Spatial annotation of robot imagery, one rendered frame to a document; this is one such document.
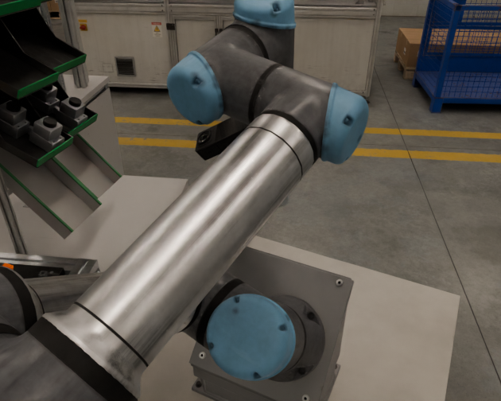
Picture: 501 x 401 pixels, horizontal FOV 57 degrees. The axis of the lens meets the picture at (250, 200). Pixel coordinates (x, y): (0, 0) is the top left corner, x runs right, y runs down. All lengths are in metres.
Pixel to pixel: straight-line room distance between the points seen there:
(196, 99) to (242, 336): 0.33
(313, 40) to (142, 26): 1.68
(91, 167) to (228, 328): 0.86
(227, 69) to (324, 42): 4.23
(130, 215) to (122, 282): 1.15
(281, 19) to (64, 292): 0.39
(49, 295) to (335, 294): 0.53
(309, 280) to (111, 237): 0.73
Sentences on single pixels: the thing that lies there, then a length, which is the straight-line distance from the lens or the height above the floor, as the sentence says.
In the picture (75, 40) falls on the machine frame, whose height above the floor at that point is 1.11.
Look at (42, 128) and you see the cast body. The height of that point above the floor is 1.26.
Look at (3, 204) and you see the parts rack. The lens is 1.24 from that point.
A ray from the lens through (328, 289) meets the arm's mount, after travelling 0.87.
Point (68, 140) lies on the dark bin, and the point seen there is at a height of 1.21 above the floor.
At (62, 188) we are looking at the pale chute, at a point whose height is 1.06.
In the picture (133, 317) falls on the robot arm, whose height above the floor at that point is 1.44.
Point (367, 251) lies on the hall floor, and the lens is 2.77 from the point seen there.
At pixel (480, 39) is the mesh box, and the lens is 4.78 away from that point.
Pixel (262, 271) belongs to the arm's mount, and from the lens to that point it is 0.90.
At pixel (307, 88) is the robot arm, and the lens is 0.48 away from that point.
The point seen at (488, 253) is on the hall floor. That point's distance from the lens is 3.00.
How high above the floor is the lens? 1.69
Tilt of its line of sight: 33 degrees down
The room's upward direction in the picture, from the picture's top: straight up
